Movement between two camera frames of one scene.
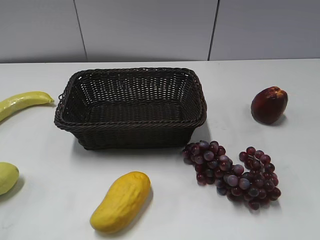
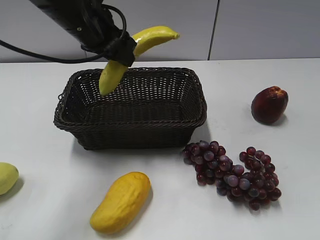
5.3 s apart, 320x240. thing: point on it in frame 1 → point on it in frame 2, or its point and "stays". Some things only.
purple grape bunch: (257, 187) stays
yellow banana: (13, 104) → (113, 71)
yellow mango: (123, 202) stays
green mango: (9, 175) stays
